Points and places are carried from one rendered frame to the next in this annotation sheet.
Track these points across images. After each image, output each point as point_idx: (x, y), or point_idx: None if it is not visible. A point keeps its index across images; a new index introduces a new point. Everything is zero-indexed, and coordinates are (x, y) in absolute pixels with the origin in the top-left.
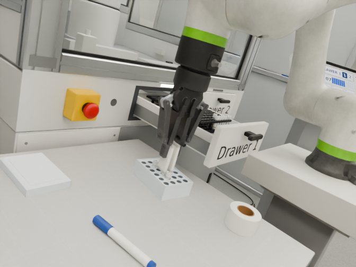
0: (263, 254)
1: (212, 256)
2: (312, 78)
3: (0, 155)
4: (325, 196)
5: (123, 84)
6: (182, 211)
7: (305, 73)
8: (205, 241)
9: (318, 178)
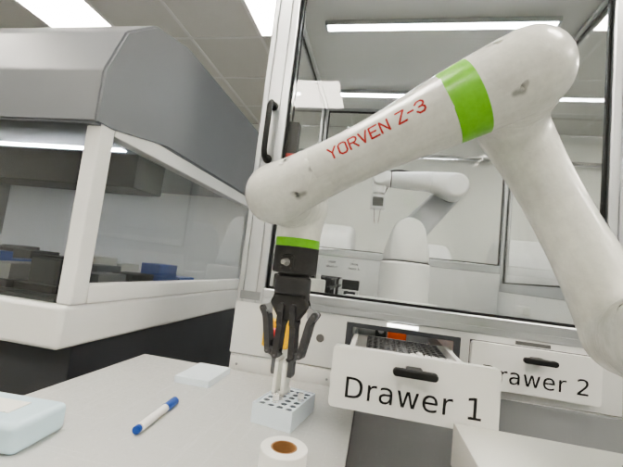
0: None
1: (188, 462)
2: (578, 279)
3: None
4: None
5: (329, 319)
6: (250, 435)
7: (564, 273)
8: (211, 454)
9: None
